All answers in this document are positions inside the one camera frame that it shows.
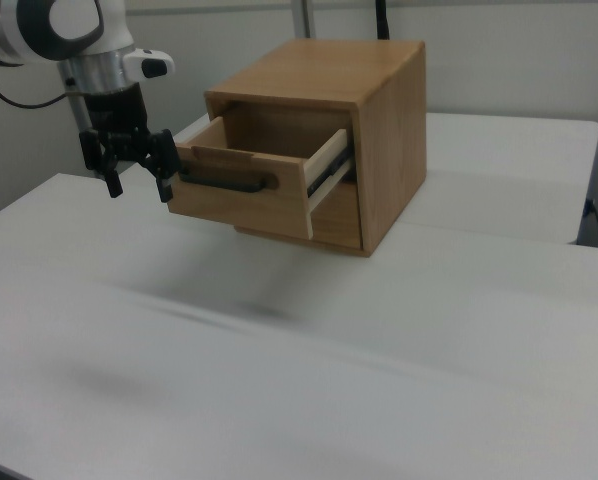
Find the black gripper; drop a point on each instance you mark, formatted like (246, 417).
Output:
(114, 112)

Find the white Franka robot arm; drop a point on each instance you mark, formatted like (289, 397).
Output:
(79, 30)

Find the wooden drawer cabinet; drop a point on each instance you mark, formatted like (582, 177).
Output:
(394, 150)

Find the grey metal frame post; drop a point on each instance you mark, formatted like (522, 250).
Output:
(301, 17)

